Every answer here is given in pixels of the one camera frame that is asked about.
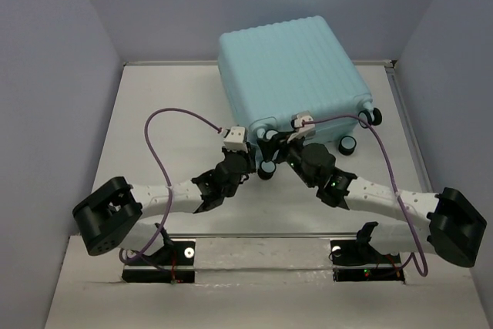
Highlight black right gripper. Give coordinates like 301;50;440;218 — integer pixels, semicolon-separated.
256;130;317;189

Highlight light blue suitcase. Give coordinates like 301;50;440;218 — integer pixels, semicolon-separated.
217;15;382;156

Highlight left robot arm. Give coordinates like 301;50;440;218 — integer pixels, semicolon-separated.
72;145;256;264

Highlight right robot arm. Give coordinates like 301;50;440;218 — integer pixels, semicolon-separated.
258;133;487;268

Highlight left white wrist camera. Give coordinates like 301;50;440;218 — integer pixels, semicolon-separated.
220;126;248;153

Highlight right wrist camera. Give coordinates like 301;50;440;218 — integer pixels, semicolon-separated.
287;111;315;143

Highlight metal rail on table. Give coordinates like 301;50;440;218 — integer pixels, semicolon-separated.
169;232;357;239

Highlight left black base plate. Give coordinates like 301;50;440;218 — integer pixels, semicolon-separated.
121;239;196;284

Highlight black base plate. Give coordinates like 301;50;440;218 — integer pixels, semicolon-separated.
121;239;196;284
328;239;405;283

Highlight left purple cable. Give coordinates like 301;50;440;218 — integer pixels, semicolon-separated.
118;107;226;267

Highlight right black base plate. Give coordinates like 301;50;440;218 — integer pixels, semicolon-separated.
328;239;405;283

